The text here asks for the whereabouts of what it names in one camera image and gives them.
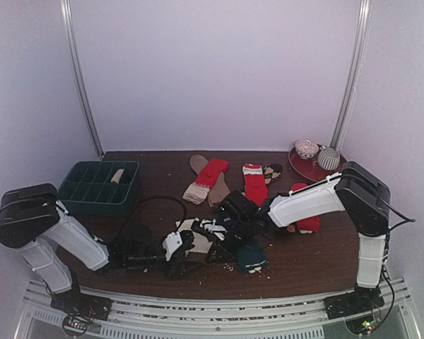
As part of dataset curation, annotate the cream brown striped sock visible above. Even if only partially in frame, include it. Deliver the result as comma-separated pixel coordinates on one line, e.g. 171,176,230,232
176,218,226,264

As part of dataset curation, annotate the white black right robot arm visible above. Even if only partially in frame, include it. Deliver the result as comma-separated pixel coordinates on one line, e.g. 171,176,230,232
192,161,390,312

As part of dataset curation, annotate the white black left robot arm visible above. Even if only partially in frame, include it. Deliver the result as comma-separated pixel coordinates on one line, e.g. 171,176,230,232
0,184,194,314

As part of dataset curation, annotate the dark teal sock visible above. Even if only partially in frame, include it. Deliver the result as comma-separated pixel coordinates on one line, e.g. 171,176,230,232
235,242,269,274

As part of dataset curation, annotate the tan beige sock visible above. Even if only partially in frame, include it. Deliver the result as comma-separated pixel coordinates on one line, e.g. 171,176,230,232
189,155,230,208

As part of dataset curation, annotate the red sock middle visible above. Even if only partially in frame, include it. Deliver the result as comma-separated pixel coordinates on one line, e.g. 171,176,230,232
242,163,268,206

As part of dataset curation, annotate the red cream sock left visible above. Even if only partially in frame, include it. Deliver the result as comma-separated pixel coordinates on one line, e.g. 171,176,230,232
182,158,229,205

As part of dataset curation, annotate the brown argyle sock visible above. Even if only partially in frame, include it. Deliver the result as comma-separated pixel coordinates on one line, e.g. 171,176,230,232
261,163,283,187

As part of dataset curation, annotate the red sock right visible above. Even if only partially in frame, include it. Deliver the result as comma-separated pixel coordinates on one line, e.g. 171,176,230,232
290,183,320,234

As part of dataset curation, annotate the dark red round plate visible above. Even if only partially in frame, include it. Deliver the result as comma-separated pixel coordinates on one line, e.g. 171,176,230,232
288,148,347,182

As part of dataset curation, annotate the patterned small bowl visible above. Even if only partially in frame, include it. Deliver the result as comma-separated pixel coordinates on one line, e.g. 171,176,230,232
295,139,319,160

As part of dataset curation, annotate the rolled beige sock in tray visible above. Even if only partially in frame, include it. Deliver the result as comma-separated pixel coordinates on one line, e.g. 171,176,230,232
110,168,124,184

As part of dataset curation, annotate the striped grey cup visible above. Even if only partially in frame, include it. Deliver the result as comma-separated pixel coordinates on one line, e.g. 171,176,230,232
317,147,341,171

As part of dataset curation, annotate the green compartment organizer tray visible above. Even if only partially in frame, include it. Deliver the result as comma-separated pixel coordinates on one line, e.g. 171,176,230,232
58,161,141,218

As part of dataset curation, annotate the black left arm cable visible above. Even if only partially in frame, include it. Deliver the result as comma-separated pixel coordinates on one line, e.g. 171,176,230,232
116,196,188,255

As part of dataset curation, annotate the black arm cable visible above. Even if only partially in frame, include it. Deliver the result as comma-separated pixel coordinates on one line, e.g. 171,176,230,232
116,196,188,255
370,197,418,319

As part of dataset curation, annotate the aluminium front rail frame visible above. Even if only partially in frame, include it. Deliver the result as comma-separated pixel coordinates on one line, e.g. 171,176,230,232
11,279,424,338

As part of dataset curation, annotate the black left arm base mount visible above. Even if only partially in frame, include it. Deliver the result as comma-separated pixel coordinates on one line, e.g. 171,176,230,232
50,290,112,321

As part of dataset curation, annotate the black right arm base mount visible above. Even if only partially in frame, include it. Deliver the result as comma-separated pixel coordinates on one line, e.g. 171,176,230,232
324,286,384,320

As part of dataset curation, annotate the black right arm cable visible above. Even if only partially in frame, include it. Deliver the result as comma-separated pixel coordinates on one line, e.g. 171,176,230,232
370,197,418,319

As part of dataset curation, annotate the right aluminium corner post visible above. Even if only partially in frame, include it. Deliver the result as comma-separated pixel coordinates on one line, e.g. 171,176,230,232
330,0,373,152

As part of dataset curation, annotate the aluminium corner post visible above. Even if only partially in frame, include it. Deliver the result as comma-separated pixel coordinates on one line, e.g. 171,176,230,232
60,0,105,160
330,0,373,152

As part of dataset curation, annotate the left aluminium corner post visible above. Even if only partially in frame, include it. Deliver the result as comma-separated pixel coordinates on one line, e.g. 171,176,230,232
60,0,105,160

